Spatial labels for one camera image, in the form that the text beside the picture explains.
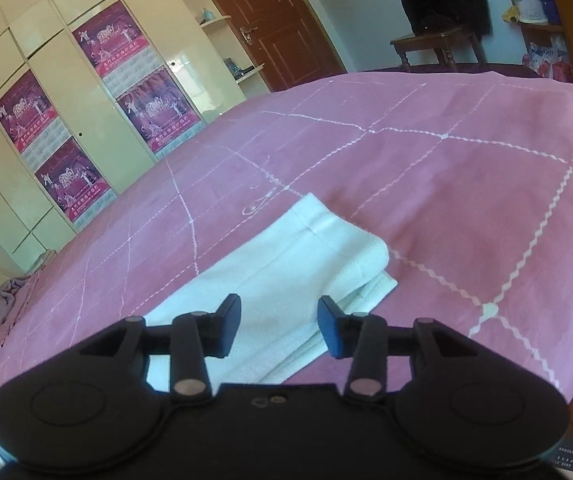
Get wooden chair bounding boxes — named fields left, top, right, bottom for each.
left=390, top=27, right=487, bottom=73

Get lavender cloth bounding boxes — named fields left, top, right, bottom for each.
left=0, top=260, right=50, bottom=331

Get white bag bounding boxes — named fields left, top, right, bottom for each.
left=509, top=0, right=549, bottom=25

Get printed plastic bag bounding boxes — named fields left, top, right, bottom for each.
left=523, top=35, right=572, bottom=81

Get purple wall poster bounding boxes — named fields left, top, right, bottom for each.
left=71, top=1, right=166, bottom=100
left=0, top=70, right=80, bottom=168
left=116, top=66, right=202, bottom=156
left=35, top=152, right=117, bottom=223

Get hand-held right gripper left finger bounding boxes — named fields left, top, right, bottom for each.
left=74, top=294, right=242, bottom=406

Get cream corner shelf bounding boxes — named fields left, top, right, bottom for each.
left=169, top=0, right=267, bottom=96

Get brown wooden door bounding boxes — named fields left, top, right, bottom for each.
left=184, top=0, right=347, bottom=93

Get pink checked bedspread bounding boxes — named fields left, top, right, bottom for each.
left=0, top=62, right=573, bottom=466

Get white pants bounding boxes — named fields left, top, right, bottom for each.
left=144, top=192, right=398, bottom=386

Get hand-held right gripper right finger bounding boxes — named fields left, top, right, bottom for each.
left=317, top=296, right=487, bottom=403

